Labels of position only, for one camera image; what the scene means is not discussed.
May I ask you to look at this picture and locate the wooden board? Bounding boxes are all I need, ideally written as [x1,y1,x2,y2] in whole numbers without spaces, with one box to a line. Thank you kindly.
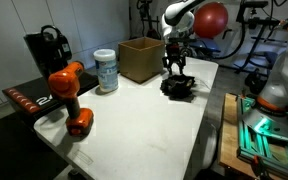
[216,92,262,178]

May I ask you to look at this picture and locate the black exercise machine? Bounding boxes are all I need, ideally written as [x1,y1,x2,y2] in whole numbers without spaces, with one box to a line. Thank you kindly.
[136,0,162,41]

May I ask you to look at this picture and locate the black glove with GO print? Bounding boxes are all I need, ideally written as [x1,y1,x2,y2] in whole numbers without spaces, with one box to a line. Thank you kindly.
[163,73,197,90]

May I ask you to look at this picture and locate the black treadmill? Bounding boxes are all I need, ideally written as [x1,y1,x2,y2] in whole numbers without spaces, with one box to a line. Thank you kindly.
[1,70,100,125]

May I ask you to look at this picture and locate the white rounded plastic object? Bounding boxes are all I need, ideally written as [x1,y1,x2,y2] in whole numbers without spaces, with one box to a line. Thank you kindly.
[201,122,219,169]

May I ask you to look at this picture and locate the orange cordless drill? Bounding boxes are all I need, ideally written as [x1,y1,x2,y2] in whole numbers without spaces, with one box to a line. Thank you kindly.
[47,61,95,137]

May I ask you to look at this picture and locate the white cabinet doors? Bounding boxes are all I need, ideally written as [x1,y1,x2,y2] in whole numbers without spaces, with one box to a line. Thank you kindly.
[0,0,132,113]

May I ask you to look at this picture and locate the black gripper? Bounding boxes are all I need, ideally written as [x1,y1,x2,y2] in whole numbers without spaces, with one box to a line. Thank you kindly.
[162,36,190,76]

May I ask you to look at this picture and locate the black weight bench rack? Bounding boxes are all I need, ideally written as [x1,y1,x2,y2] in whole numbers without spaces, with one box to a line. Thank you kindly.
[233,0,288,76]

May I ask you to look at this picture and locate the green-lit aluminium base frame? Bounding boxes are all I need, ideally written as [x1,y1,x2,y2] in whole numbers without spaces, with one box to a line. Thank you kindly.
[236,94,288,180]

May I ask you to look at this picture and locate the white wipes canister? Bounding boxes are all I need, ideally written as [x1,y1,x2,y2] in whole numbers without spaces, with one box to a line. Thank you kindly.
[93,48,120,94]

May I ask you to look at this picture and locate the blue padded bench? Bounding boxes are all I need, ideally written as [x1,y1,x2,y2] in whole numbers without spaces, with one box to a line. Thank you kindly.
[192,37,223,56]

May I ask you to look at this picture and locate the black device with handle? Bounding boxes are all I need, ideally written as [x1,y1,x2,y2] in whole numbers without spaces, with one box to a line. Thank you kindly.
[23,24,74,80]

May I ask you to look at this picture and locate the black glove with yellow swoosh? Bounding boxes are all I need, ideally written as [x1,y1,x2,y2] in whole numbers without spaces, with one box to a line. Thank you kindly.
[159,84,196,102]

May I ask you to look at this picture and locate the brown cardboard box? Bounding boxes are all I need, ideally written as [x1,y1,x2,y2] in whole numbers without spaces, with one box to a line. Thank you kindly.
[117,36,168,85]

